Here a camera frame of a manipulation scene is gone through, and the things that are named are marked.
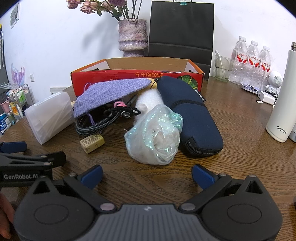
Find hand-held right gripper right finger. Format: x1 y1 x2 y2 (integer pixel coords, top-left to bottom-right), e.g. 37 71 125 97
179 164 270 214

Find black braided cable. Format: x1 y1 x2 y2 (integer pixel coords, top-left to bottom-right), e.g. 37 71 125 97
76 106 142 136

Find clear plastic hangers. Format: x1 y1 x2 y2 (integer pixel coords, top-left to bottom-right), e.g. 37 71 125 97
10 62 26 87

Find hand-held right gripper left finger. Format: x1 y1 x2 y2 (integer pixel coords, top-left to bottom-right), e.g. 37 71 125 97
23 165 117 214

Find beige eraser block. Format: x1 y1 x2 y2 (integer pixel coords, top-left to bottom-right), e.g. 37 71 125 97
80 132 105 154

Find white translucent plastic box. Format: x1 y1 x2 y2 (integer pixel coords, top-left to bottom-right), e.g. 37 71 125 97
24 91 76 145

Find white printed box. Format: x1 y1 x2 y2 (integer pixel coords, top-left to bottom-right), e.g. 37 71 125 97
49 87 70 95

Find small patterned tray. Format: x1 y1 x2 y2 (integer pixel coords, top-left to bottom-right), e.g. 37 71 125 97
240 82 260 94

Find white charger cube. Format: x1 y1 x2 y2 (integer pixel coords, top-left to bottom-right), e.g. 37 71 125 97
257 90 276 105

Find white alpaca plush toy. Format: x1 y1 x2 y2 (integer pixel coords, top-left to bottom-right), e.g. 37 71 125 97
135 89 164 119

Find red cardboard box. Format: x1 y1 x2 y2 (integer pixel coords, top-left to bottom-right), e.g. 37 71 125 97
70 57 205 97

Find wall poster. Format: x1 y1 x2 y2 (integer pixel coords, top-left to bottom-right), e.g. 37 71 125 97
9 2 21 29

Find dried pink flowers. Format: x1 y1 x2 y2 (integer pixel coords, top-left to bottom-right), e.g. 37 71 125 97
67 0 145 23

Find blue white carton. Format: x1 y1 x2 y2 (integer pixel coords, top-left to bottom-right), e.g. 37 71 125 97
0 113 12 135

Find purple textured vase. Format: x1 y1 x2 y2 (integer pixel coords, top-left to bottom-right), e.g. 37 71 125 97
118 19 149 58

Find navy zipper pouch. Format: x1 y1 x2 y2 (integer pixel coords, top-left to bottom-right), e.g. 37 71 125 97
157 75 224 156

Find dark pen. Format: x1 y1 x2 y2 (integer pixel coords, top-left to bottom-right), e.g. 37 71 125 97
125 94 137 106

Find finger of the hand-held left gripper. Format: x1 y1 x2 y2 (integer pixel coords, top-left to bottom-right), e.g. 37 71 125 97
0 141 27 154
0 151 67 168

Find person's left hand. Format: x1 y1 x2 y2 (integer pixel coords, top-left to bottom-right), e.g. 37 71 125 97
0 193 16 239

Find white thermos bottle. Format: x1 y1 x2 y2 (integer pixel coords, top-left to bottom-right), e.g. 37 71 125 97
266 42 296 143

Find purple fabric pouch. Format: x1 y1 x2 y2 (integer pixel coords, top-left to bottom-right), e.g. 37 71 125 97
73 78 152 119

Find clear red label water bottle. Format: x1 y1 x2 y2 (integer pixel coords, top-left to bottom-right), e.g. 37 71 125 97
258 46 273 90
229 36 249 85
245 40 261 87

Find wooden desktop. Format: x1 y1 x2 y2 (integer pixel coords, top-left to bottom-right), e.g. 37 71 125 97
0 75 296 241

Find metal storage rack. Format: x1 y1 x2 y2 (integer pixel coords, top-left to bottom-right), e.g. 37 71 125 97
0 83 31 135

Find iridescent plastic wrap bundle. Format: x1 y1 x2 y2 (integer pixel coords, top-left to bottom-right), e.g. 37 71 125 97
124 103 184 165

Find dark board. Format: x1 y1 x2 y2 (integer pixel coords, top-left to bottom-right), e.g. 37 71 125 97
0 23 11 84

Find black paper bag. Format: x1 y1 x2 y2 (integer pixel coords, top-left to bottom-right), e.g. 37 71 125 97
148 0 214 77

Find white robot toy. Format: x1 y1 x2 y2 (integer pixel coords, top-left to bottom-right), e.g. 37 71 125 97
265 70 283 94

